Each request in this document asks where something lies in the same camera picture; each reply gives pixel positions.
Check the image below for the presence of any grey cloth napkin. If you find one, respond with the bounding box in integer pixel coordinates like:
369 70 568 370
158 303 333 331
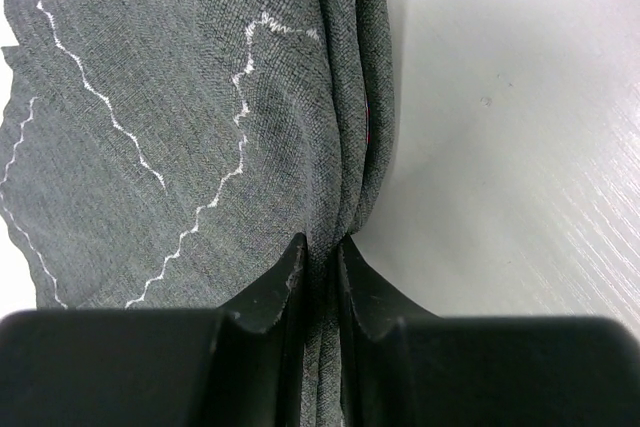
1 0 395 426

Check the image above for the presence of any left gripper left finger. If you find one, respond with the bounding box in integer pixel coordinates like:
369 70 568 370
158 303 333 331
1 234 308 426

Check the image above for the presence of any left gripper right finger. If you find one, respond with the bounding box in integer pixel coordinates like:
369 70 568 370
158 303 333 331
337 238 639 426

